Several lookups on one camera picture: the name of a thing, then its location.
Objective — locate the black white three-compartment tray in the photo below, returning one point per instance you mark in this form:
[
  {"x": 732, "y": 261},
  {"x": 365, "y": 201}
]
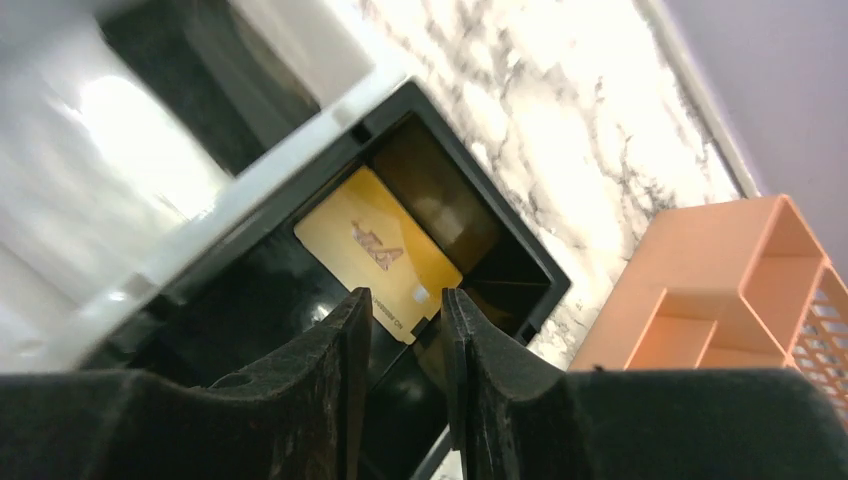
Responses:
[{"x": 155, "y": 158}]

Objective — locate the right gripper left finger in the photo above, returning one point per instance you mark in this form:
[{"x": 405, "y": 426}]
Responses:
[{"x": 296, "y": 413}]

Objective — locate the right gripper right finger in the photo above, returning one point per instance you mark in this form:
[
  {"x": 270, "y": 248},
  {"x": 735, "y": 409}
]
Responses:
[{"x": 513, "y": 415}]

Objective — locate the orange plastic file rack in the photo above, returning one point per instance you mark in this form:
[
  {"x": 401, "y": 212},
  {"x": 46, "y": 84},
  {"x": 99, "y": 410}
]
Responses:
[{"x": 739, "y": 284}]

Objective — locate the gold VIP card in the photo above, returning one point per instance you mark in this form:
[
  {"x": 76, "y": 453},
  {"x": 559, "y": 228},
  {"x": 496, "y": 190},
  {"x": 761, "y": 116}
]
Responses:
[{"x": 365, "y": 238}]

